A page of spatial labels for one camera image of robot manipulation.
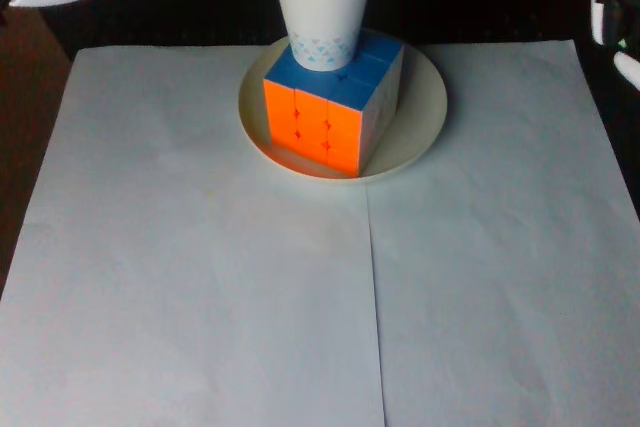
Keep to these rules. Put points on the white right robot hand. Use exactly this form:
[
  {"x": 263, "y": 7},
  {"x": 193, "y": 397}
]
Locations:
[{"x": 622, "y": 7}]

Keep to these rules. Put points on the white paper cup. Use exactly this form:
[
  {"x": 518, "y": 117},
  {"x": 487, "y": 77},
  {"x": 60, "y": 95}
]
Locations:
[{"x": 322, "y": 7}]

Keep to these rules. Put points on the colourful puzzle cube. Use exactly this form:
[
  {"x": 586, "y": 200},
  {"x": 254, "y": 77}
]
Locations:
[{"x": 310, "y": 122}]

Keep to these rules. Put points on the round cream plate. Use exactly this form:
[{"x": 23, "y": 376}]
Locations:
[{"x": 425, "y": 112}]

